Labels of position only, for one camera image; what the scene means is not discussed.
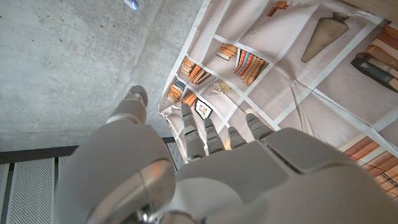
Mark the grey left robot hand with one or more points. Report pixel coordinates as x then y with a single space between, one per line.
233 183

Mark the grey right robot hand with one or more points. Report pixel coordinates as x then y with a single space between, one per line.
131 3

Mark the printed bookshelf backdrop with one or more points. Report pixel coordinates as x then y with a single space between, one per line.
295 77

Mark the perforated partition panel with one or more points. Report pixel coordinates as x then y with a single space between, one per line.
31 186

